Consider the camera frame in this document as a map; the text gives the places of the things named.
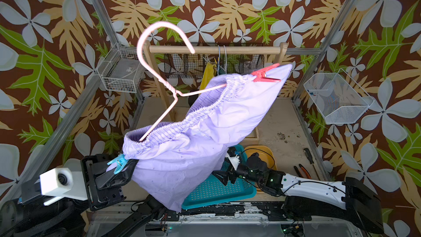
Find yellow plastic tray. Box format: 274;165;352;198
242;146;283;196

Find white wire hanger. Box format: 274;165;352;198
223;45;228;74

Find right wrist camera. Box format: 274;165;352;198
225;147;241;170

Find wooden clothes rack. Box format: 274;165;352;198
142;40;289;139

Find white wire basket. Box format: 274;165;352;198
304;69;375;125
97;44;145;93

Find black mesh basket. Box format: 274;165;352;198
159;54;264;79

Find white wire basket right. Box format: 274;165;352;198
304;69;375;125

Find yellow shorts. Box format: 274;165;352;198
200;63;217;91

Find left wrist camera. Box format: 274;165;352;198
39;168;88;206

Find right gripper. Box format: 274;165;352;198
212;155;263;186

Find pink wire hanger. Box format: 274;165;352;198
136;22;226;142

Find purple shorts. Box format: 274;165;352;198
123;64;292;212

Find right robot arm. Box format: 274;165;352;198
212;154;384;234

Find teal plastic basket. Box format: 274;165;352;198
181;143;257;210

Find red handled pliers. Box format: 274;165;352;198
293;163;311;179

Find black handled screwdriver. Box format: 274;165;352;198
303;148;320;180

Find black mounting rail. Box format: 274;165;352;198
131;200;313;222

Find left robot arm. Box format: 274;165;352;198
1;154;138;237

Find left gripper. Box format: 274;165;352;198
61;152;130;217

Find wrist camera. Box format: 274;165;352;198
225;147;241;170
39;168;88;206

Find white wire basket left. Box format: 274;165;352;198
97;44;145;93

